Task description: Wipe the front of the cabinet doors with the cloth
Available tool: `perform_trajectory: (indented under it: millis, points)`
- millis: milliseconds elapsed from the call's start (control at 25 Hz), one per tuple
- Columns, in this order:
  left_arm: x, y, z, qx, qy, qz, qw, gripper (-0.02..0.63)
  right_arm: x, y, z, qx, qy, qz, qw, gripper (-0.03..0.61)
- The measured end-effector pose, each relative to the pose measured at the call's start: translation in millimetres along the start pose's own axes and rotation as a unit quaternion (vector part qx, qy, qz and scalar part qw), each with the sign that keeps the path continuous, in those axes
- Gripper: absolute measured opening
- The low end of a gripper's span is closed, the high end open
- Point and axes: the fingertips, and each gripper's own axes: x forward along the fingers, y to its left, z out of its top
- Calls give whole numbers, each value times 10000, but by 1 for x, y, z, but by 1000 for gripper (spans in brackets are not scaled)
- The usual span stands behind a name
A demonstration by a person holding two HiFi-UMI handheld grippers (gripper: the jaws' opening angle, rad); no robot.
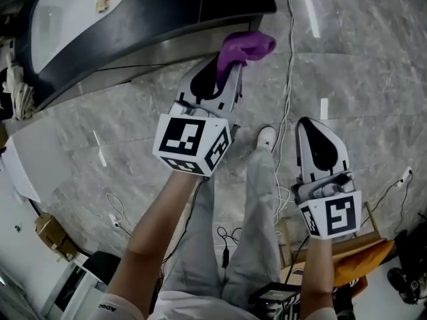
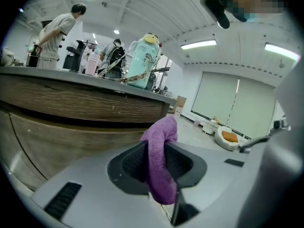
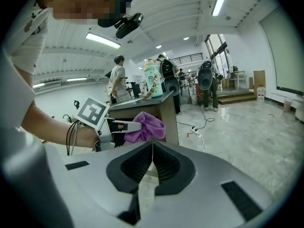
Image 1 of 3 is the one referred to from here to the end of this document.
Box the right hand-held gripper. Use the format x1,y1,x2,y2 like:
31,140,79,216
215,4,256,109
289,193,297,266
290,117,363,239

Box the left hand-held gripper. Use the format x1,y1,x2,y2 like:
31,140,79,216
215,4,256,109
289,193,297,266
152,57,244,179

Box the purple cloth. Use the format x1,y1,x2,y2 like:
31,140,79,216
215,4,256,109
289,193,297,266
215,30,278,93

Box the person's left forearm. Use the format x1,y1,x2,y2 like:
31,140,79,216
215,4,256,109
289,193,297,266
105,170,210,313

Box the person's right forearm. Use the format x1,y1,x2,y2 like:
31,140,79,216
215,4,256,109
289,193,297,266
299,235,337,320

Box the dark wooden sink cabinet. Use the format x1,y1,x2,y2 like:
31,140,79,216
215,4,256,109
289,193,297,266
15,0,278,113

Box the black and white striped cloth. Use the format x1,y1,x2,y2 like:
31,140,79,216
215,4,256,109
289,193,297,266
283,293,303,320

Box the beige towel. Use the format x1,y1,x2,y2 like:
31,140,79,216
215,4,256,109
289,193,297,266
1,52,37,120

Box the person's right white shoe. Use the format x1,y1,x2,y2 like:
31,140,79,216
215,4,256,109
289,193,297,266
256,125,278,152

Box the person's grey trousers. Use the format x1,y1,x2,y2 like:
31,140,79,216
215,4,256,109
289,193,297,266
159,147,282,311

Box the orange cushion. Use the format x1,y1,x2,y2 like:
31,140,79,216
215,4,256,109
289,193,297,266
332,239,396,288

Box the black screen device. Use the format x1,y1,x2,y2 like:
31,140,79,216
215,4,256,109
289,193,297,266
248,281,300,308

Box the black round device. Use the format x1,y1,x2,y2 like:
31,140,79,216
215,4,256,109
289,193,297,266
388,267,420,305

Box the white sink basin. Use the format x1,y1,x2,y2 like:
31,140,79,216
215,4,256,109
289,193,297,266
31,0,134,70

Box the person's white shirt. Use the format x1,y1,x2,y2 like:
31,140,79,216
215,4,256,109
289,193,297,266
95,290,303,320

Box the white boxy appliance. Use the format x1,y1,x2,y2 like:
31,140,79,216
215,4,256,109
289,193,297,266
40,250,121,320

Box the long white power cable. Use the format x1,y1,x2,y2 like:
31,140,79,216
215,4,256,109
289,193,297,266
270,0,297,228

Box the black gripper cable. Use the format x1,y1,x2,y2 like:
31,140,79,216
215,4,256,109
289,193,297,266
159,177,205,266

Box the black adapter cable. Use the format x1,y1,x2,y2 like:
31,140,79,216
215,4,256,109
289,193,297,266
216,225,244,270

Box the thin white plug cable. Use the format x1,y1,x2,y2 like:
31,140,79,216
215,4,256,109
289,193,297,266
105,191,133,236

